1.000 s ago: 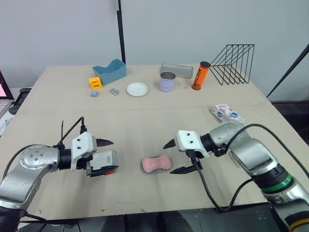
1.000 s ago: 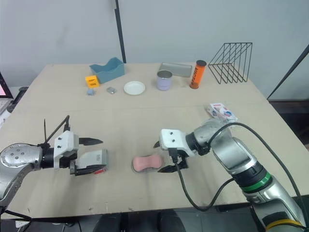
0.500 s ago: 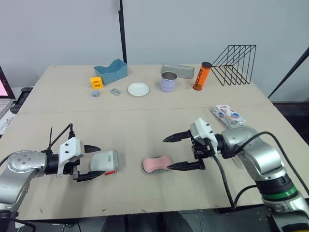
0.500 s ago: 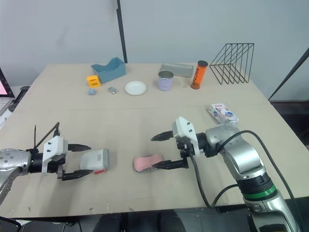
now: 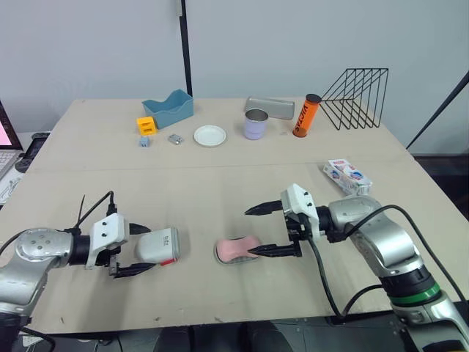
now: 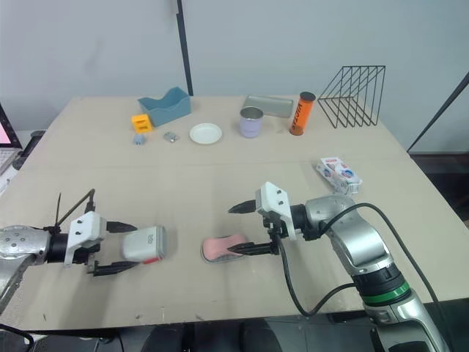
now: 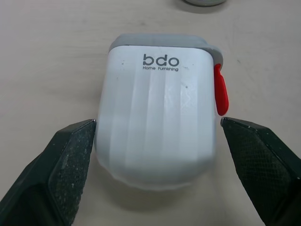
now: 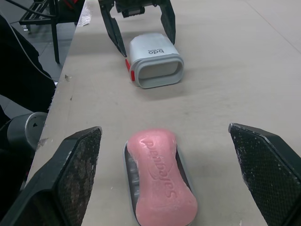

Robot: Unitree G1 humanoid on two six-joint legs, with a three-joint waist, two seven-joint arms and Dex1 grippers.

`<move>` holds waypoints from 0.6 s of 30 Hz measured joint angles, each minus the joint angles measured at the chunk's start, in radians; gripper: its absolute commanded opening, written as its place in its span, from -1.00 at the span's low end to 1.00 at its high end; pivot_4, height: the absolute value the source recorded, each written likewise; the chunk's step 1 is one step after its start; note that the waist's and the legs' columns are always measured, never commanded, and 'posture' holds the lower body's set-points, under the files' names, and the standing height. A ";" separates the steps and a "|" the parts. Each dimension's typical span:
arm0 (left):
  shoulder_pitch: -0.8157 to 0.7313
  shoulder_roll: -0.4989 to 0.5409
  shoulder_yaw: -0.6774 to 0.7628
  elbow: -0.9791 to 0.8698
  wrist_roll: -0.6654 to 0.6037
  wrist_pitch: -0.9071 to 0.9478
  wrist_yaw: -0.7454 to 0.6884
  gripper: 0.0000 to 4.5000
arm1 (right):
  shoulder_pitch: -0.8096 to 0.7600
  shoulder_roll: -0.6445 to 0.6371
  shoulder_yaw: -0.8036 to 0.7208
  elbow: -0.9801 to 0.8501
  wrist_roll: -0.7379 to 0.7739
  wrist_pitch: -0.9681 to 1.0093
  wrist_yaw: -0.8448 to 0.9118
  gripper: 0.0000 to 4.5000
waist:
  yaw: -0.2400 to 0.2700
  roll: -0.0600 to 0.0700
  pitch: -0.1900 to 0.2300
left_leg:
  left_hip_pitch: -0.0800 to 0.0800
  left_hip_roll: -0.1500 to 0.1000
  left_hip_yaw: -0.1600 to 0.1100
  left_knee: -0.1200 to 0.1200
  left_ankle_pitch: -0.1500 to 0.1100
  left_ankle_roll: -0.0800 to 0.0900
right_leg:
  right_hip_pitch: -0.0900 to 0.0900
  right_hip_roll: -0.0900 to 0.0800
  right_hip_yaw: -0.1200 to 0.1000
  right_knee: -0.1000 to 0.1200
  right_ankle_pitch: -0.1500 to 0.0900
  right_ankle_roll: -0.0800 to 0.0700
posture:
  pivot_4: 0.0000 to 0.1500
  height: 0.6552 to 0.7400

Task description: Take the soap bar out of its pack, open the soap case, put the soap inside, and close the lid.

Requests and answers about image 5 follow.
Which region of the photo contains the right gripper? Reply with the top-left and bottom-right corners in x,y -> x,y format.
244,199 -> 313,260

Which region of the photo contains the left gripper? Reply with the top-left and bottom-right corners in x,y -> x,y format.
95,222 -> 159,279

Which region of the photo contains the grey soap case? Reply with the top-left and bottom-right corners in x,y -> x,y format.
133,227 -> 181,265

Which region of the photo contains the pink soap bar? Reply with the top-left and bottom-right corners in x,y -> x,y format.
215,236 -> 260,263

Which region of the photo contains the white soap pack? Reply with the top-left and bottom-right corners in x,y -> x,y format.
322,158 -> 374,197

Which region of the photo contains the orange tube with black lid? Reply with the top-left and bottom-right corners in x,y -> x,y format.
292,93 -> 322,139

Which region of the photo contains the lilac metal cup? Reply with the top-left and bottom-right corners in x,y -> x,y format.
243,108 -> 270,141

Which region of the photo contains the white round plate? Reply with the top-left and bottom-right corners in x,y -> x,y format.
193,124 -> 228,148

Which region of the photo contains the grey metal tray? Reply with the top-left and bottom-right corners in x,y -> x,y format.
243,95 -> 297,121

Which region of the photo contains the yellow plastic block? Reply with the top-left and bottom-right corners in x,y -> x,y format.
136,115 -> 159,136

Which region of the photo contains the blue plastic tray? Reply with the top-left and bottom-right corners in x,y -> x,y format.
141,88 -> 195,131

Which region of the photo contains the black controller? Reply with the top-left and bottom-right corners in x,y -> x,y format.
15,131 -> 51,174

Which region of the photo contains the laptop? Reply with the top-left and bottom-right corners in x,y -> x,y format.
0,99 -> 25,181

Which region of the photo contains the black upright pole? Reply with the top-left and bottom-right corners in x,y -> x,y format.
174,0 -> 194,99

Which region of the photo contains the black slanted rod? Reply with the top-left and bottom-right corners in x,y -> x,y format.
405,68 -> 469,150

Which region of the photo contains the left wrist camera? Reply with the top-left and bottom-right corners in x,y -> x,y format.
85,213 -> 131,269

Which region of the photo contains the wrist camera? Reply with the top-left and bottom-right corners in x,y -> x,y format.
279,183 -> 318,243
85,213 -> 131,269

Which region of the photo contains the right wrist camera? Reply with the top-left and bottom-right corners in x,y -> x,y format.
279,183 -> 318,243

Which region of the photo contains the black cable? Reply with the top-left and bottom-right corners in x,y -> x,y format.
74,190 -> 119,235
306,204 -> 469,319

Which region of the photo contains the black wire rack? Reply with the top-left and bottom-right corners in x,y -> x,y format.
319,67 -> 390,131

